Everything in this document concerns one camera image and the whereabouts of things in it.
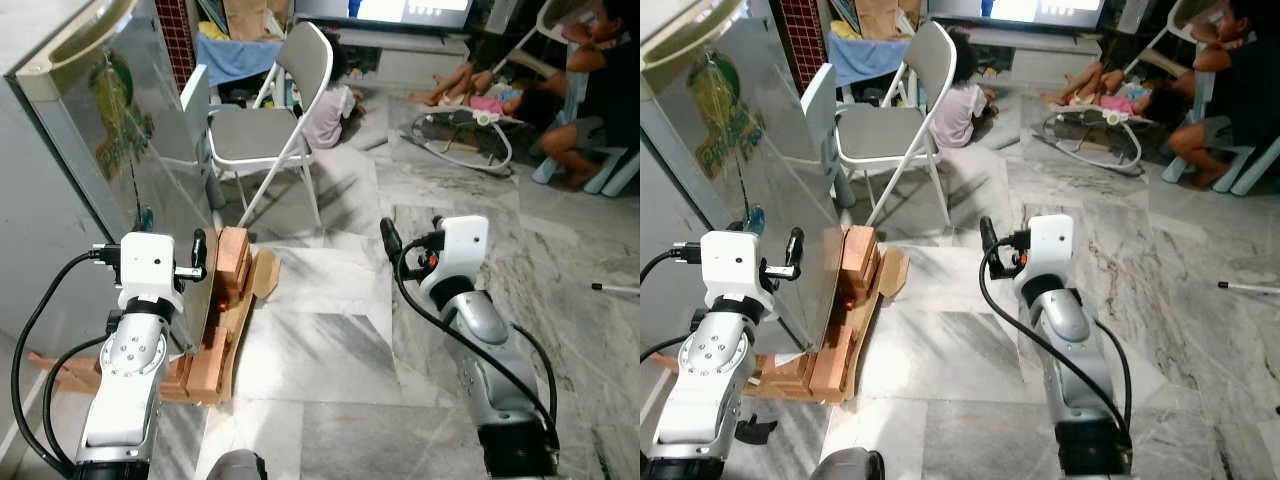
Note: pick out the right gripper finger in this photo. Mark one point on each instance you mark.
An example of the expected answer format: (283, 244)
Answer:
(988, 237)
(390, 240)

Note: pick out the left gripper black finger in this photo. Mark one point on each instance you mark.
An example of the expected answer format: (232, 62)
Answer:
(795, 247)
(199, 248)

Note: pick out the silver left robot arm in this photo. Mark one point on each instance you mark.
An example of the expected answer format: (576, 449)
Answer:
(705, 395)
(125, 390)

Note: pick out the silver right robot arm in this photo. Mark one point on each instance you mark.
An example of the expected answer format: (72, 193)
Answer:
(495, 350)
(1080, 360)

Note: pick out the green fridge sticker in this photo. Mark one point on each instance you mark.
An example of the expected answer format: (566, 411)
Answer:
(120, 110)
(725, 110)

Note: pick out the grey folding chair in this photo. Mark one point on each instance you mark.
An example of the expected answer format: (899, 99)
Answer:
(250, 130)
(880, 125)

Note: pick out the baby bouncer seat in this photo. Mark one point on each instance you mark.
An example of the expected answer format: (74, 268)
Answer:
(1090, 130)
(460, 130)

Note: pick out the child in pale shirt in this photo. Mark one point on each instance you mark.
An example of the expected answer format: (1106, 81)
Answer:
(955, 110)
(328, 115)

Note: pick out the white stick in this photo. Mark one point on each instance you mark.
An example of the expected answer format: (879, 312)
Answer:
(1250, 289)
(615, 289)

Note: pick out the baby in pink clothes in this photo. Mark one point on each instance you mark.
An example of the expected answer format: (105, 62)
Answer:
(490, 100)
(1125, 100)

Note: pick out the blue cloth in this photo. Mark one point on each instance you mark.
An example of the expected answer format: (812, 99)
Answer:
(235, 58)
(855, 58)

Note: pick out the grey robot leg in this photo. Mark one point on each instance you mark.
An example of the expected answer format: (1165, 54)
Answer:
(850, 465)
(238, 466)

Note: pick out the light blue plastic stool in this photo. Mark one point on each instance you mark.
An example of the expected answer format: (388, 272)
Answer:
(1250, 165)
(605, 165)

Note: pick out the television screen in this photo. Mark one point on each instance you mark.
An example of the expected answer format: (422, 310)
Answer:
(400, 8)
(1030, 8)

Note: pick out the brown cardboard box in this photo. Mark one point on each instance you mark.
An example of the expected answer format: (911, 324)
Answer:
(885, 15)
(255, 18)

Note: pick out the seated person in black shirt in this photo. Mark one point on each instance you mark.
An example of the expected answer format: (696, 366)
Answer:
(1250, 90)
(610, 90)

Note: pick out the white plastic chair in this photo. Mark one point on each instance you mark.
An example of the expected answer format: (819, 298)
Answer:
(1180, 25)
(545, 25)

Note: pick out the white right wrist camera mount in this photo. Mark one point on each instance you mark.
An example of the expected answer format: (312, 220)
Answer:
(462, 245)
(1050, 245)

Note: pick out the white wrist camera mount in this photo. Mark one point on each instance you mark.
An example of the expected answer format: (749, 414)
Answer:
(462, 245)
(148, 262)
(1050, 245)
(730, 262)

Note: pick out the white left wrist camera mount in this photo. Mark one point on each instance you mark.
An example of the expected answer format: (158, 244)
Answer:
(730, 262)
(148, 262)

